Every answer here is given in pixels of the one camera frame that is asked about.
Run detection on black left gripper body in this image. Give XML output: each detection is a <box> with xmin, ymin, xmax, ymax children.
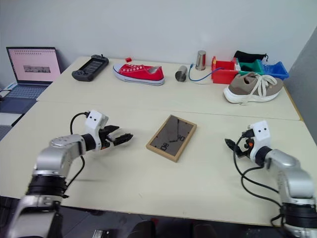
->
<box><xmin>98</xmin><ymin>126</ymin><xmax>117</xmax><ymax>151</ymax></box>

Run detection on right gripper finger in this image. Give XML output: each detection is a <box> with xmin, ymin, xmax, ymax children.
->
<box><xmin>224</xmin><ymin>138</ymin><xmax>238</xmax><ymax>151</ymax></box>
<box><xmin>233</xmin><ymin>146</ymin><xmax>245</xmax><ymax>159</ymax></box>

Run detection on blue cable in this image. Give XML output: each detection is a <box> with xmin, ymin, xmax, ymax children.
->
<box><xmin>188</xmin><ymin>62</ymin><xmax>231</xmax><ymax>83</ymax></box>

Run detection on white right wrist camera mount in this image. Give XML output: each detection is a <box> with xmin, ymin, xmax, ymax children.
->
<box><xmin>248</xmin><ymin>120</ymin><xmax>271</xmax><ymax>160</ymax></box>

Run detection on green plastic bin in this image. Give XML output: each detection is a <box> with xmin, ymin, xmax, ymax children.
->
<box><xmin>232</xmin><ymin>57</ymin><xmax>264</xmax><ymax>75</ymax></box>

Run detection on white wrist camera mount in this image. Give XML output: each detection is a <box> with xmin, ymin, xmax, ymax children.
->
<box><xmin>248</xmin><ymin>120</ymin><xmax>271</xmax><ymax>160</ymax></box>
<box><xmin>84</xmin><ymin>110</ymin><xmax>110</xmax><ymax>152</ymax></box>

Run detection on grey open laptop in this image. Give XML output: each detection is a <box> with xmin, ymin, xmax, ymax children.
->
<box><xmin>0</xmin><ymin>46</ymin><xmax>62</xmax><ymax>116</ymax></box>

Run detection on black handheld game controller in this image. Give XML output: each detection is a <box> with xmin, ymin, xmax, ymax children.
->
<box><xmin>71</xmin><ymin>53</ymin><xmax>110</xmax><ymax>82</ymax></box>

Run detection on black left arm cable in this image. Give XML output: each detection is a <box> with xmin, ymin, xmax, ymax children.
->
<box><xmin>64</xmin><ymin>112</ymin><xmax>90</xmax><ymax>199</ymax></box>

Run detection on short steel cup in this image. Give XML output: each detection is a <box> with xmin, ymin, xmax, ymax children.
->
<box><xmin>174</xmin><ymin>65</ymin><xmax>188</xmax><ymax>83</ymax></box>

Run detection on beige sneaker white laces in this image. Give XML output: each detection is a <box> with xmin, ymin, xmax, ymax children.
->
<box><xmin>222</xmin><ymin>71</ymin><xmax>285</xmax><ymax>107</ymax></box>

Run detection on red canvas sneaker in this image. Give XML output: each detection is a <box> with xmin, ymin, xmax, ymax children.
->
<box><xmin>112</xmin><ymin>63</ymin><xmax>166</xmax><ymax>86</ymax></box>

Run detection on wooden framed picture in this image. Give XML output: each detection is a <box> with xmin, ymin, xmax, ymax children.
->
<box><xmin>145</xmin><ymin>114</ymin><xmax>198</xmax><ymax>163</ymax></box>

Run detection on blue plastic bin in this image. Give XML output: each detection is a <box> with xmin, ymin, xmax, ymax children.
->
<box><xmin>260</xmin><ymin>60</ymin><xmax>290</xmax><ymax>81</ymax></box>

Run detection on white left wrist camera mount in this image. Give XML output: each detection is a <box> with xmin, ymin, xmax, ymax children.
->
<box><xmin>84</xmin><ymin>110</ymin><xmax>110</xmax><ymax>152</ymax></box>

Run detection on red plastic bin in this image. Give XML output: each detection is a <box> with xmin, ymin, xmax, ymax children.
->
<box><xmin>211</xmin><ymin>56</ymin><xmax>240</xmax><ymax>85</ymax></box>

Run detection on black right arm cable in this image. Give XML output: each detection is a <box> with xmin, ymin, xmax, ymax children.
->
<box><xmin>232</xmin><ymin>128</ymin><xmax>286</xmax><ymax>228</ymax></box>

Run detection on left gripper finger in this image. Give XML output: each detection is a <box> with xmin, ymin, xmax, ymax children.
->
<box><xmin>114</xmin><ymin>133</ymin><xmax>134</xmax><ymax>146</ymax></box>
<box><xmin>103</xmin><ymin>125</ymin><xmax>120</xmax><ymax>136</ymax></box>

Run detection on black drawstring pouch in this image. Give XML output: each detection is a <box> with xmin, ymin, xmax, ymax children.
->
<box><xmin>233</xmin><ymin>50</ymin><xmax>269</xmax><ymax>63</ymax></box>

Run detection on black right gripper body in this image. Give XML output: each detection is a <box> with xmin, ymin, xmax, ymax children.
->
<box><xmin>236</xmin><ymin>130</ymin><xmax>254</xmax><ymax>159</ymax></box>

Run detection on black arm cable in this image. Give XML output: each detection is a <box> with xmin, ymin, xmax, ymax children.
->
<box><xmin>232</xmin><ymin>128</ymin><xmax>286</xmax><ymax>228</ymax></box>
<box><xmin>64</xmin><ymin>112</ymin><xmax>90</xmax><ymax>199</ymax></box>

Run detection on tall steel cup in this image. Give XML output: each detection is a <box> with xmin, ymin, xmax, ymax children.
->
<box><xmin>195</xmin><ymin>50</ymin><xmax>208</xmax><ymax>71</ymax></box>

